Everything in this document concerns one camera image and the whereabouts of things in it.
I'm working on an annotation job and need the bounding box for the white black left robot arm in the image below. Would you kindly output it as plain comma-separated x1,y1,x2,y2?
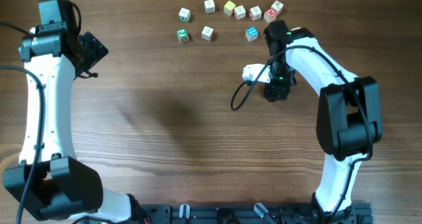
3,0,151,223

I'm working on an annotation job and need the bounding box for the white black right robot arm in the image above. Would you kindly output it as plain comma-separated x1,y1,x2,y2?
263,20,382,223

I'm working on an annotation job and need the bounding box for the blue top wooden block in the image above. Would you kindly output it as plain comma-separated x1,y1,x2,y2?
245,26,258,42

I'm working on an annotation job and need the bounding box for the red top M block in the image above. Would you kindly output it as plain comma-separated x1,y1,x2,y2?
264,8,278,23

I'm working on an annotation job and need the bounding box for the red edge picture block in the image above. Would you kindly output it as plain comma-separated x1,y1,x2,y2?
249,6,262,21

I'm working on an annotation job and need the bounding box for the red number block far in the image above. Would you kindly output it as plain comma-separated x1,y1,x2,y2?
271,0,284,14

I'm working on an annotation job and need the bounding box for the red side picture block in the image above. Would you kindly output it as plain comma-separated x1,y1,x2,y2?
233,5,246,20

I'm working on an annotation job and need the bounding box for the red letter M block left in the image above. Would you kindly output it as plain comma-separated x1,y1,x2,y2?
201,26,214,41

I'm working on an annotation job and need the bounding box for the yellow top wooden block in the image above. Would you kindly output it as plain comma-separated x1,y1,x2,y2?
224,1,236,16

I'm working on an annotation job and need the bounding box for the green ball picture block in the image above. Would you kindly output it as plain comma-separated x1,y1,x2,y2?
176,28,189,42

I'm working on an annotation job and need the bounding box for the green letter A block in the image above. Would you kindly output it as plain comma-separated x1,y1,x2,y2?
178,8,191,22

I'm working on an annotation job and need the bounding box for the plain wooden block left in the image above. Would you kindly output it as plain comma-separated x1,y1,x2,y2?
204,0,216,13

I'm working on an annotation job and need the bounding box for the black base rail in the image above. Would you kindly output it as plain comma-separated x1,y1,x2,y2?
138,202,373,224

